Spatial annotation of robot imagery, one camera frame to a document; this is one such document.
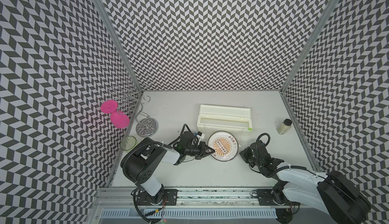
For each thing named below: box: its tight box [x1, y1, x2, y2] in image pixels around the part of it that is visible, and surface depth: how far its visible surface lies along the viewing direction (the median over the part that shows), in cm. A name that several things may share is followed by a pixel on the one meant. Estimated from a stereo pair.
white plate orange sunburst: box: [207, 130, 239, 162], surface depth 86 cm
